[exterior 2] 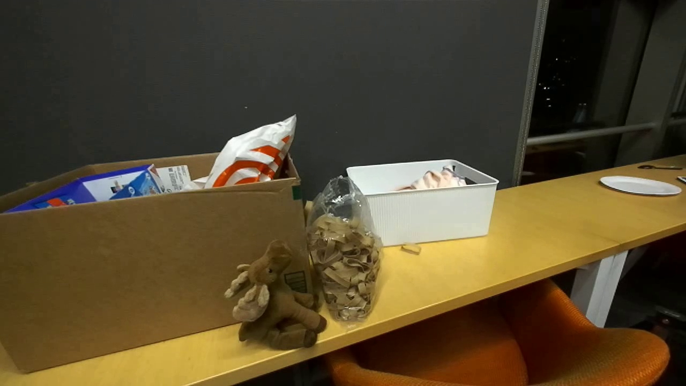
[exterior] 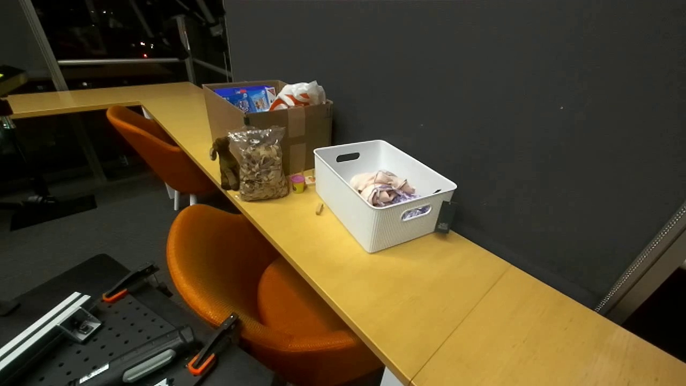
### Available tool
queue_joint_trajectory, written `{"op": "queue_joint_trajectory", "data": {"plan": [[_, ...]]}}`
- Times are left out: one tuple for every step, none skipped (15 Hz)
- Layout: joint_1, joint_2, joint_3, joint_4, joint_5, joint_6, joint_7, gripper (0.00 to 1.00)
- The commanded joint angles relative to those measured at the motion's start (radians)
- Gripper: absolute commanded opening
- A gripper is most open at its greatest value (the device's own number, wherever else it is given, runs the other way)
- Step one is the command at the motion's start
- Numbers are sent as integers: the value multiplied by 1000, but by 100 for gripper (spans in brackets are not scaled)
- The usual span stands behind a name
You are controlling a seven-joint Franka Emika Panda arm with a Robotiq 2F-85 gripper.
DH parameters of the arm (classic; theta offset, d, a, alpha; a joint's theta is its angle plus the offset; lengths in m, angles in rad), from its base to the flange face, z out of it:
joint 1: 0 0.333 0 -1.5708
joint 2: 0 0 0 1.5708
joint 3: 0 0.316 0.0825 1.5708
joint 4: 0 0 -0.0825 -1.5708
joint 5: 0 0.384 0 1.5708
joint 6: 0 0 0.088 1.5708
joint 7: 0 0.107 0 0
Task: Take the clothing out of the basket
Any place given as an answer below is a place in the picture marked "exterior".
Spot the pale pink clothing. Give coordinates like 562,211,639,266
348,170,418,211

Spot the white plastic basket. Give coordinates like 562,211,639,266
312,137,459,256

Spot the small pink yellow object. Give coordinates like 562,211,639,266
288,170,318,195

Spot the brown cardboard box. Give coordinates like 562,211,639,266
202,78,336,177

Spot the clear bag of brown chips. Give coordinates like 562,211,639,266
227,127,292,205

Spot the red white plastic bag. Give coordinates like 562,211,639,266
268,79,331,115

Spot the brown plush moose toy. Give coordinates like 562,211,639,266
208,135,243,194

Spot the blue white package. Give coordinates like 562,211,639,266
213,85,280,116

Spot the orange upholstered chair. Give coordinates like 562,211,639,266
166,205,387,386
105,106,218,211

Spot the white table leg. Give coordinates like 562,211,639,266
379,367,407,386

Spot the orange black clamp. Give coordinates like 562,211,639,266
102,265,162,306
184,313,245,380

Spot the grey window railing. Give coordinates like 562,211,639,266
54,57,233,81

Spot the black handle bar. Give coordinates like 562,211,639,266
75,327,199,386

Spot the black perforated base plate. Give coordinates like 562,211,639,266
0,253,275,386

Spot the grey door frame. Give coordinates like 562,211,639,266
597,205,686,327

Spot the silver aluminium rail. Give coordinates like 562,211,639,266
0,289,95,372

